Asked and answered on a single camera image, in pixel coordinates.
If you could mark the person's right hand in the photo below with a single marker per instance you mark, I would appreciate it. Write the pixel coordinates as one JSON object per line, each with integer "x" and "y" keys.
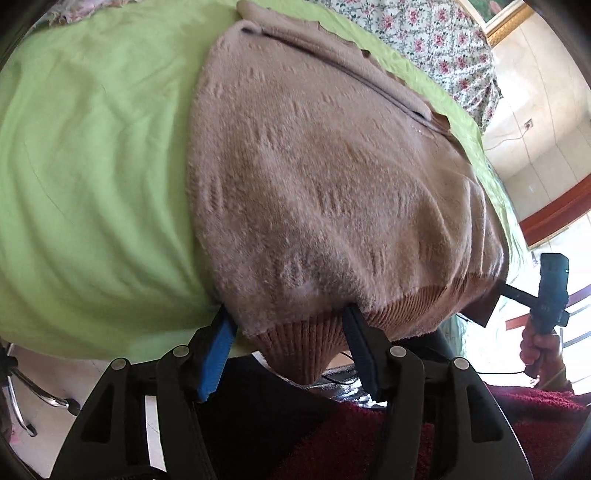
{"x": 542, "y": 355}

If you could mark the light green bed sheet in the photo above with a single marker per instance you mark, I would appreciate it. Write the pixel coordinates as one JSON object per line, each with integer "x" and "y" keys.
{"x": 98, "y": 259}

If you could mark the small-floral white quilt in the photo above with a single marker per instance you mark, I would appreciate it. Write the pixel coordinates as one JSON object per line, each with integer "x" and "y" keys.
{"x": 442, "y": 39}

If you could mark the red wooden window frame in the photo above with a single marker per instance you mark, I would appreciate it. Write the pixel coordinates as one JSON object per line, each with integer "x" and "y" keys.
{"x": 564, "y": 224}

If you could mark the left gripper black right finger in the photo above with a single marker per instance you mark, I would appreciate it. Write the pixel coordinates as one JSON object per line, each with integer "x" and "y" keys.
{"x": 392, "y": 374}

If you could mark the dark red sleeve forearm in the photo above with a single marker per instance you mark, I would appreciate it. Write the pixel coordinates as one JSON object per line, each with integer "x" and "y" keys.
{"x": 340, "y": 440}

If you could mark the gold framed landscape painting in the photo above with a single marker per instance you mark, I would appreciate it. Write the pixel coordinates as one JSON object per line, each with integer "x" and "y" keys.
{"x": 498, "y": 19}

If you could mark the beige knitted sweater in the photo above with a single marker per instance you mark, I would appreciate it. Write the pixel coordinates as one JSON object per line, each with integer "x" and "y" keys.
{"x": 317, "y": 179}

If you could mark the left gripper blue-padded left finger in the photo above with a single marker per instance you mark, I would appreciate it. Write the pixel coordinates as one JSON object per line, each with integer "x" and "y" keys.
{"x": 186, "y": 375}

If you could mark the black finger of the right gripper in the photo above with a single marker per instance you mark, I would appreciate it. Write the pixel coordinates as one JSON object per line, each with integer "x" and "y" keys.
{"x": 518, "y": 295}

